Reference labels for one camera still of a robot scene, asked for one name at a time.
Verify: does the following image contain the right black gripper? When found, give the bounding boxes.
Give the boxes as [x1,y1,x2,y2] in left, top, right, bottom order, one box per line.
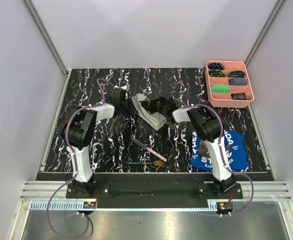
[139,98,167,115]

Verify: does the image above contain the grey cloth napkin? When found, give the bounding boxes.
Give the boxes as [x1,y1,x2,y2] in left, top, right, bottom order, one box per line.
[131,93,167,131]

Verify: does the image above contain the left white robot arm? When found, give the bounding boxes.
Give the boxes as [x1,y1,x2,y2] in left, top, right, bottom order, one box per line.
[62,86,135,199]

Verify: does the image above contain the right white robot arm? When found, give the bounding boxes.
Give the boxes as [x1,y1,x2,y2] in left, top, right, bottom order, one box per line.
[139,96,236,198]

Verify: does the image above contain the black marbled table mat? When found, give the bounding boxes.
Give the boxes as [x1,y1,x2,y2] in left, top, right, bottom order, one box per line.
[43,67,270,178]

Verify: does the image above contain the green rolled sock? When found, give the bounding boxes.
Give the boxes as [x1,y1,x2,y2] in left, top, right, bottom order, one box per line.
[210,84,231,94]

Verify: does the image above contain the blue patterned sock top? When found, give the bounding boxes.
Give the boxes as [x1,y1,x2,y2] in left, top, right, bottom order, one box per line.
[207,62,225,70]

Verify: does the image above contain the blue patterned sock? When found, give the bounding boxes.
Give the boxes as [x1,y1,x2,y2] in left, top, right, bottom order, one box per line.
[207,62,225,70]
[208,69,225,78]
[228,70,246,78]

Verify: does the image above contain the blue patterned sock middle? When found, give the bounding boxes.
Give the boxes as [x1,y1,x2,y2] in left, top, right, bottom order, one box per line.
[208,69,225,78]

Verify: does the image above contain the pink divided organizer tray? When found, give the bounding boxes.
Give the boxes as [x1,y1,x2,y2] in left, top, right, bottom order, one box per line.
[205,60,255,108]

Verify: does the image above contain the dark blue rolled sock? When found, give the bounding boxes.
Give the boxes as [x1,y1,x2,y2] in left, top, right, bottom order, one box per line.
[228,77,248,86]

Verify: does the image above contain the dark brown rolled sock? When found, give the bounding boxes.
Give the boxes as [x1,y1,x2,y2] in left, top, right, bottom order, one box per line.
[231,92,247,101]

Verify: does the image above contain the blue patterned sock right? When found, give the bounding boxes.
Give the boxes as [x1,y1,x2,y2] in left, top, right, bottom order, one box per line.
[228,70,246,78]

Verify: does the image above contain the blue printed t-shirt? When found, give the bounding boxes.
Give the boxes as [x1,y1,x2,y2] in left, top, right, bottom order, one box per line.
[191,130,249,172]

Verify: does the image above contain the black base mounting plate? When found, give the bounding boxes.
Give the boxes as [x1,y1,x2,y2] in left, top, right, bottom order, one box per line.
[66,173,244,211]

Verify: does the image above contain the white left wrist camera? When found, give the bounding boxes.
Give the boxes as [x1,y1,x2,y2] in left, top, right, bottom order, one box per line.
[114,84,130,92]

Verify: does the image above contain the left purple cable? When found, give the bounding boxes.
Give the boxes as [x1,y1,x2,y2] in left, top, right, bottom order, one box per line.
[47,78,117,237]

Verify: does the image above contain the pink-handled table knife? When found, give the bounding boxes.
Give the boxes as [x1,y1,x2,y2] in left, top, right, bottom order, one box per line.
[130,136,167,162]

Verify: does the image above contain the gold fork green handle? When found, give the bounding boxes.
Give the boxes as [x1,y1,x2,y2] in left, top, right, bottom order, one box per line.
[127,160,166,167]

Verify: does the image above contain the aluminium frame rail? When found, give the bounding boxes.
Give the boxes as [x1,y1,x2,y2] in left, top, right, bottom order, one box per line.
[22,0,69,76]

